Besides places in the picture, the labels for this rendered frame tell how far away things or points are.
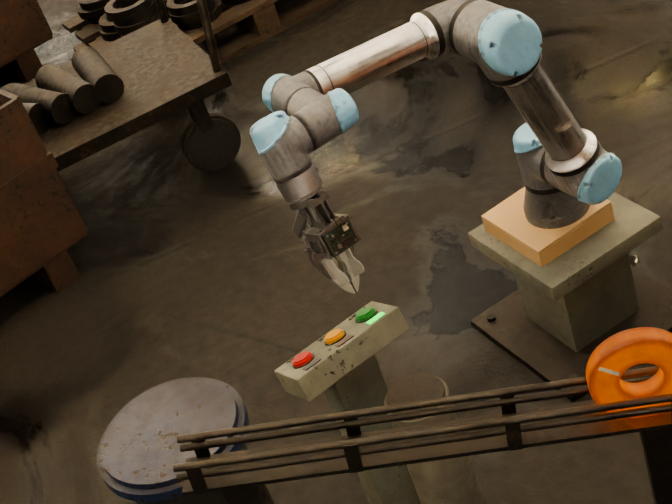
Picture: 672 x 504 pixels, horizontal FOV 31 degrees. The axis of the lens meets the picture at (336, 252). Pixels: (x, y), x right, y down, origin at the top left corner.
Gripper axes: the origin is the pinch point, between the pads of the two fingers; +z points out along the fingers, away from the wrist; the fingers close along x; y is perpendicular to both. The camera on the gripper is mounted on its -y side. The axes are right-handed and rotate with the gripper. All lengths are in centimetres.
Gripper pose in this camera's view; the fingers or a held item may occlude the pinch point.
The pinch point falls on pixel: (350, 286)
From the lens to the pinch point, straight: 224.0
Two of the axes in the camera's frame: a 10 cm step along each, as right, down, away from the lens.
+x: 7.8, -5.3, 3.4
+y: 4.3, 0.6, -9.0
